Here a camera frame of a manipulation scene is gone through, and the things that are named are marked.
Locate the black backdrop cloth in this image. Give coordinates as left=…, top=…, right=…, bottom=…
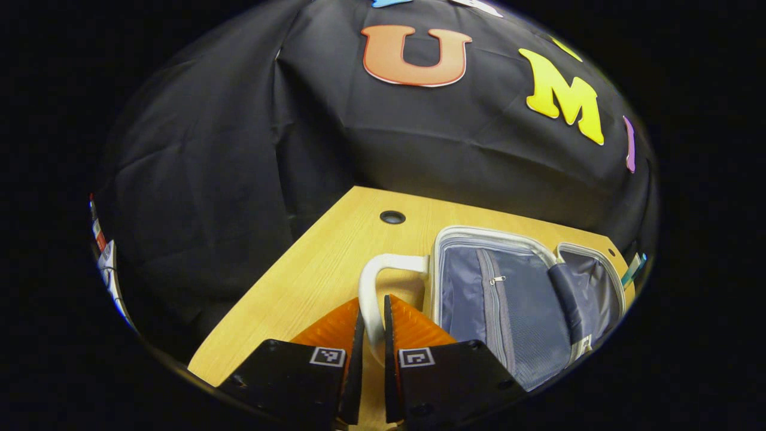
left=90, top=0, right=659, bottom=360

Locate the white printed banner strip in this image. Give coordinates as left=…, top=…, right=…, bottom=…
left=89, top=193, right=133, bottom=329

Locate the white hard-shell suitcase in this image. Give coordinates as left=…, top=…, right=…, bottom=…
left=358, top=225, right=628, bottom=393

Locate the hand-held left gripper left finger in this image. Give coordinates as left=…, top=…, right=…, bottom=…
left=217, top=296, right=366, bottom=429

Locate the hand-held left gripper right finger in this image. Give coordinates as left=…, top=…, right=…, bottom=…
left=383, top=293, right=528, bottom=430

